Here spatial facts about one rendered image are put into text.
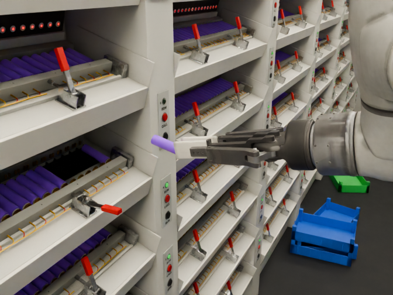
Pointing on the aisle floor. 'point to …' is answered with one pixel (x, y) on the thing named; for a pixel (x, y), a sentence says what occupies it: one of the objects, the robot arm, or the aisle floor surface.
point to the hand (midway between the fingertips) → (196, 147)
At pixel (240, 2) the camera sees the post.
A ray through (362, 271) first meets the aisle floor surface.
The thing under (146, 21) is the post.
